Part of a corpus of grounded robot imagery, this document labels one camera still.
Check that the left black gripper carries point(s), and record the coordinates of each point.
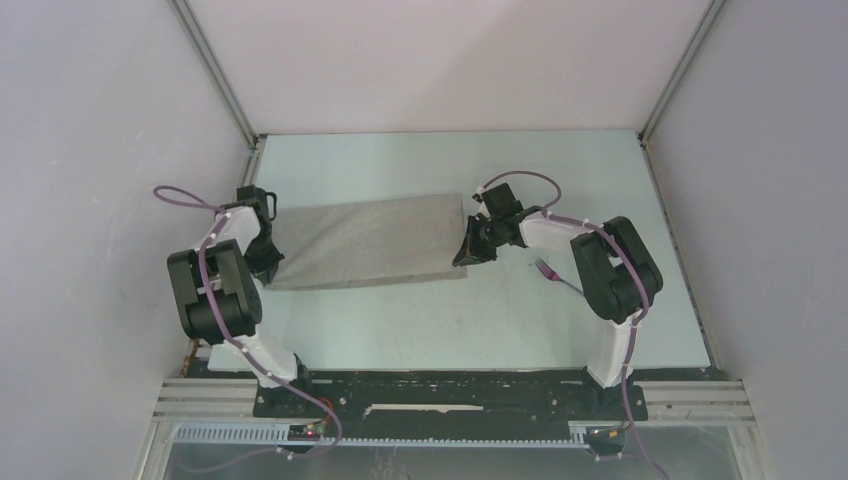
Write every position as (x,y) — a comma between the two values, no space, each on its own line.
(264,269)

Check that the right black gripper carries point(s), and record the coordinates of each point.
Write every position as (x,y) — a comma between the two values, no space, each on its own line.
(473,252)

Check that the grey cloth napkin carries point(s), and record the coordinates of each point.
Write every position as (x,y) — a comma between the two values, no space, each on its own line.
(369,244)

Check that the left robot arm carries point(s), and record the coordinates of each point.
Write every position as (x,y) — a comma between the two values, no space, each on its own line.
(216,283)

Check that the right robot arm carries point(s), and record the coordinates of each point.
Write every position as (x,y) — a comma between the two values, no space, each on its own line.
(618,277)

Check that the pink metal fork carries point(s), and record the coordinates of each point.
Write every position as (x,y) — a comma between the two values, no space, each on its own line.
(551,275)

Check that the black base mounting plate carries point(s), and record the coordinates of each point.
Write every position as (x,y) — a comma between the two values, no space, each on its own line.
(461,406)

